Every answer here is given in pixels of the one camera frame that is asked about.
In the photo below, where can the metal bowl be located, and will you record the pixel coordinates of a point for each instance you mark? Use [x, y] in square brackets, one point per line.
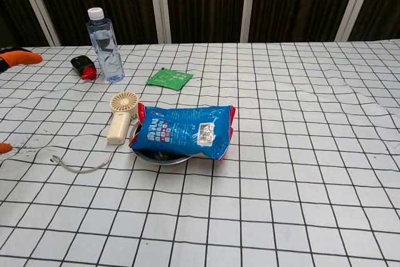
[164, 162]

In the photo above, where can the white frame post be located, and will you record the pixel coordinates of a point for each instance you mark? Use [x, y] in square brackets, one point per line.
[160, 4]
[37, 4]
[250, 4]
[354, 4]

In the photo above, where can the blue snack bag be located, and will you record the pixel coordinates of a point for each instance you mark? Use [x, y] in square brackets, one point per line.
[181, 129]

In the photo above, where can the clear plastic water bottle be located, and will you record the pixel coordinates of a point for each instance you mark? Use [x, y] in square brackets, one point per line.
[106, 54]

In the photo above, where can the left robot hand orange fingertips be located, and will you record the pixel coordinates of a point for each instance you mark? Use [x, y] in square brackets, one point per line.
[22, 57]

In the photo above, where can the black and red small device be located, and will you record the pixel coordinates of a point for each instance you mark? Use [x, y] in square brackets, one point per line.
[80, 62]

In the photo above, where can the white black checkered tablecloth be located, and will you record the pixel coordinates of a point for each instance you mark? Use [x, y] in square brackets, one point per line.
[281, 170]

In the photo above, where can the cream handheld fan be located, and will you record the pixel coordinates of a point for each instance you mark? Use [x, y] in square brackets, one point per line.
[117, 129]

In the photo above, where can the green sachet packet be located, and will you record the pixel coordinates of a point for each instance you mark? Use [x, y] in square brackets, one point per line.
[168, 78]

